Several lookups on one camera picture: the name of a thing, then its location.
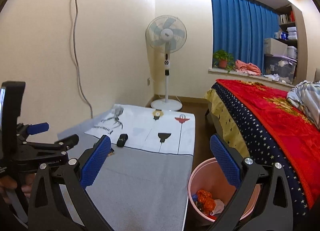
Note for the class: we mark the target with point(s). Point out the orange plastic bag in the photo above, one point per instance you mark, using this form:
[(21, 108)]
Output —
[(204, 202)]

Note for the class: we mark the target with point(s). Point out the pink trash bin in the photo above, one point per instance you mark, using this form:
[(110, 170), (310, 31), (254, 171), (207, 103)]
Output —
[(208, 176)]

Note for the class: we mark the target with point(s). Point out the grey cardboard box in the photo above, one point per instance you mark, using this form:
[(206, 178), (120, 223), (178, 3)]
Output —
[(274, 47)]

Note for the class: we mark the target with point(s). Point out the person's left hand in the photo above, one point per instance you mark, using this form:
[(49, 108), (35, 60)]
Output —
[(8, 183)]

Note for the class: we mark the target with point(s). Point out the phone on gripper mount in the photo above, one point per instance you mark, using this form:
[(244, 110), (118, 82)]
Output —
[(11, 100)]

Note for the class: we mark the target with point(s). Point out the white tissue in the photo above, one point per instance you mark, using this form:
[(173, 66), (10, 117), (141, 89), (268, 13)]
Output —
[(219, 207)]

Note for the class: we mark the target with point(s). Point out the red floral blanket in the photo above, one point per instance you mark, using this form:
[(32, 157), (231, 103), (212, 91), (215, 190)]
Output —
[(297, 137)]

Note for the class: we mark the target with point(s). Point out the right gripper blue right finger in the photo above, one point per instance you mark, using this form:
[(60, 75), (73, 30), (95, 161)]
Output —
[(262, 199)]

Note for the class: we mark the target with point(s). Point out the black snack packet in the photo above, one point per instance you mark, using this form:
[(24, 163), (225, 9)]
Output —
[(122, 140)]

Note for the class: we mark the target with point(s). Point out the blue curtain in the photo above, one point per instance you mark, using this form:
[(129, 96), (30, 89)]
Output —
[(240, 28)]

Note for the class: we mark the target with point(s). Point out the clear storage box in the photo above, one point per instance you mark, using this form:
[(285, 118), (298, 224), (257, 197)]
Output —
[(282, 66)]

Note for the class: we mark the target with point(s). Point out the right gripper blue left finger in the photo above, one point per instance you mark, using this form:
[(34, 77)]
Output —
[(47, 208)]

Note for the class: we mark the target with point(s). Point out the white standing fan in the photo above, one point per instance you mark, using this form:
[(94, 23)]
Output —
[(166, 34)]

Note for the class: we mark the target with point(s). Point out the pink folded cloth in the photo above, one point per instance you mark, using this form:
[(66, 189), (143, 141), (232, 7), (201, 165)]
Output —
[(247, 68)]

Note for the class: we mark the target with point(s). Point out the potted green plant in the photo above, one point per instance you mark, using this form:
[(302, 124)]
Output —
[(223, 60)]

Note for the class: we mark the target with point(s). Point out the navy star bed sheet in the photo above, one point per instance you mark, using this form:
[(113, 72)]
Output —
[(243, 131)]

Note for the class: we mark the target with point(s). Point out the striped grey quilt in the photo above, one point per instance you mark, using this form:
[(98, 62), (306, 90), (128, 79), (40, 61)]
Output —
[(305, 97)]

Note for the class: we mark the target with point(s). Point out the wooden bookshelf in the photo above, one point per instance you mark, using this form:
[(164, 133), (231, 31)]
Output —
[(292, 23)]

